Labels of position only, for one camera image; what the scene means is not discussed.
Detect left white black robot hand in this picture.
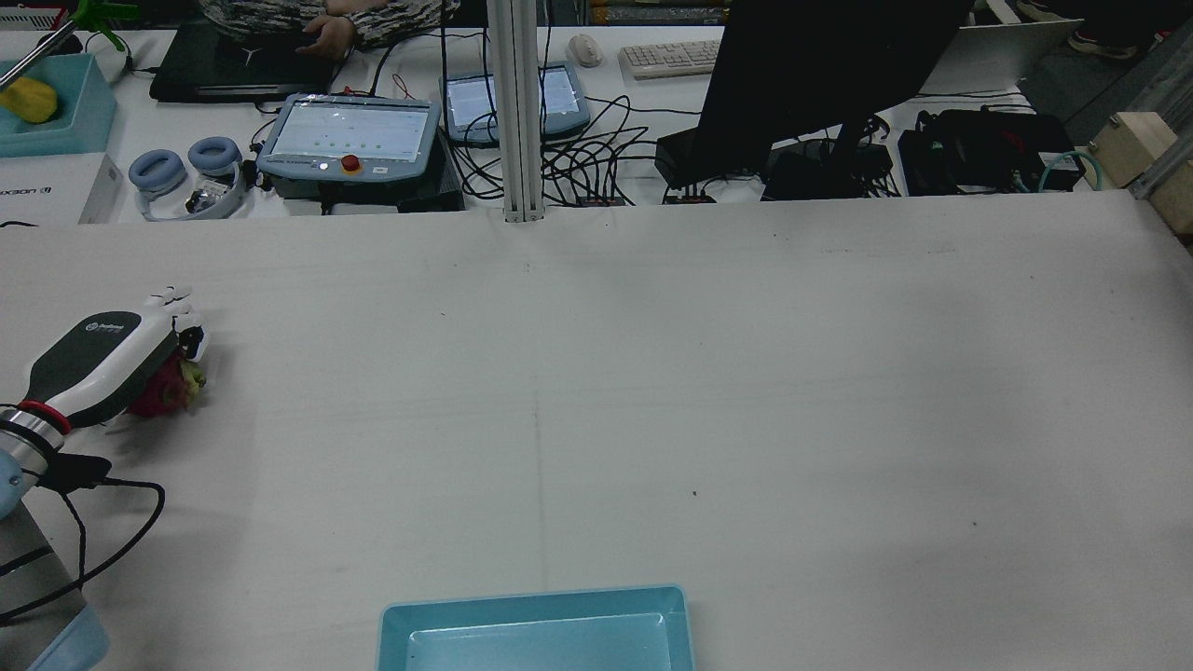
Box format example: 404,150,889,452
19,286,211,434

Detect wooden block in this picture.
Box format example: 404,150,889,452
1088,111,1193,235

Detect pink dragon fruit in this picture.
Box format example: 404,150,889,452
126,357,208,418

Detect person's left hand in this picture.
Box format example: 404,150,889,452
300,14,361,62

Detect white device red trim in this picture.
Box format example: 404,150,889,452
0,4,72,32

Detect black case under pendant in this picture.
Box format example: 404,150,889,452
317,140,465,214

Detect deep light blue bin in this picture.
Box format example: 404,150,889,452
0,53,119,157

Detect green silver reacher grabber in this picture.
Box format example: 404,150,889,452
0,0,141,92

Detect person in patterned jacket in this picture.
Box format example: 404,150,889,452
196,0,462,62

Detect aluminium profile post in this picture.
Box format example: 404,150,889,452
487,0,547,224

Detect black power adapter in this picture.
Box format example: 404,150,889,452
762,140,898,201

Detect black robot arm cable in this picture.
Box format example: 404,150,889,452
0,455,167,625

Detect white flat panel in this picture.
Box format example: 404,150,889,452
921,20,1084,97

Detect large teach pendant red button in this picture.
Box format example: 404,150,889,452
255,92,445,184

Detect black bag of cables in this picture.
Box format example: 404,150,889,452
898,108,1088,197

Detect small black box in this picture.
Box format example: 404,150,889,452
654,128,720,193

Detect black monitor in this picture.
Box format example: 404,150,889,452
693,0,976,180

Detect black laptop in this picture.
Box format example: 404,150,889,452
149,23,338,103

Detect teal cable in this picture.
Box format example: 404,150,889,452
1037,150,1106,194

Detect yellow packages row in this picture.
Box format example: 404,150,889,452
589,0,732,26

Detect blue padded headphones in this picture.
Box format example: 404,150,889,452
128,136,249,223

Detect bystander sneaker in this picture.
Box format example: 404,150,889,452
1066,28,1144,61

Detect shallow light blue tray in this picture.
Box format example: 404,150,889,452
377,584,695,671

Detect slanted aluminium profile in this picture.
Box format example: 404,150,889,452
1126,28,1193,202

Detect yellow fruit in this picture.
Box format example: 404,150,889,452
0,76,60,125

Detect white keyboard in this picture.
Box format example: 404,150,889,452
619,39,724,80

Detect tangled black cables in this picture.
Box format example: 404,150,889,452
446,89,695,208

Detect white cardboard box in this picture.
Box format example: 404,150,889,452
0,153,126,226

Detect blue grey teach pendant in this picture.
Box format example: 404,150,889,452
439,62,592,147

